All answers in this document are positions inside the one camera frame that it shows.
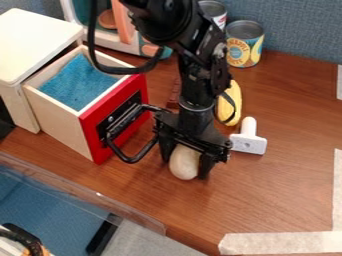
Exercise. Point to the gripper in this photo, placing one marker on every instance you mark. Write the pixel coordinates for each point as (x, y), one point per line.
(196, 138)

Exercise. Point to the white oval toy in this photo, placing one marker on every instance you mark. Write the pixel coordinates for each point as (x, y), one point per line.
(184, 163)

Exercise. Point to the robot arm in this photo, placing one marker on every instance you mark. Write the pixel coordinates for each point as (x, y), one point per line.
(191, 50)

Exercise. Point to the drawer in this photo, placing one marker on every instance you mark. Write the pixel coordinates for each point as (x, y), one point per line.
(67, 110)

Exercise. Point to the white tool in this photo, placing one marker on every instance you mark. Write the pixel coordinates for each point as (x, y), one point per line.
(249, 140)

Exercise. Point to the yellow toy banana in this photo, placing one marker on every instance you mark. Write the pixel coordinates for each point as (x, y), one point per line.
(234, 103)

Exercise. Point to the yellow and blue can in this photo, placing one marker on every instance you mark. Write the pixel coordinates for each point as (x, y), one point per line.
(245, 45)

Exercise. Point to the blue cloth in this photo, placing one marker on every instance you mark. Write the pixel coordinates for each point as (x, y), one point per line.
(78, 83)

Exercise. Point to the silver can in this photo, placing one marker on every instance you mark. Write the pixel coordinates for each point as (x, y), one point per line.
(216, 11)

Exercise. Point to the toy microwave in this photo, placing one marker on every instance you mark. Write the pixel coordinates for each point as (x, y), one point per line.
(102, 33)

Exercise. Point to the cabinet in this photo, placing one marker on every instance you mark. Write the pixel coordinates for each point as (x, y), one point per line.
(26, 43)

